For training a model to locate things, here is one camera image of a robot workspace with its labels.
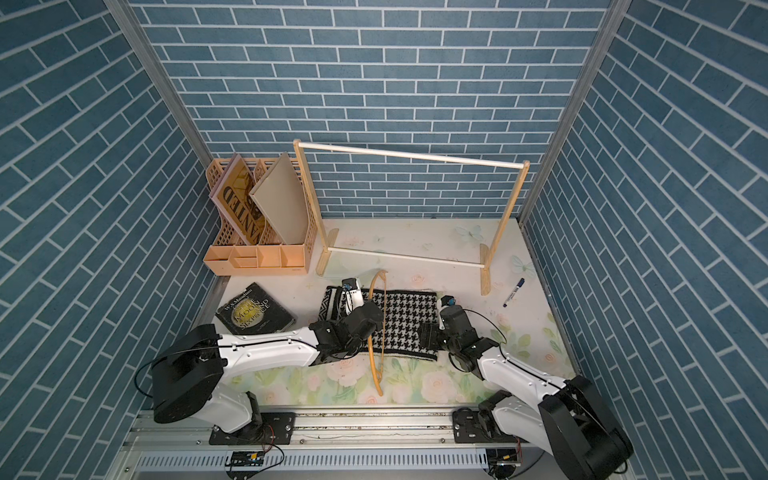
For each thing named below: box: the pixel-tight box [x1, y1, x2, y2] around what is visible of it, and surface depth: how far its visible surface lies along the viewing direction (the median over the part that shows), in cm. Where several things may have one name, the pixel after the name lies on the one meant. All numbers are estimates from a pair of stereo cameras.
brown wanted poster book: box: [209, 153, 266, 245], surface depth 98 cm
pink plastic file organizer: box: [203, 157, 317, 276], surface depth 104 cm
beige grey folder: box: [249, 152, 310, 245], surface depth 104 cm
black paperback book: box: [215, 282, 297, 335], surface depth 95 cm
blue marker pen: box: [503, 278, 525, 308], surface depth 101 cm
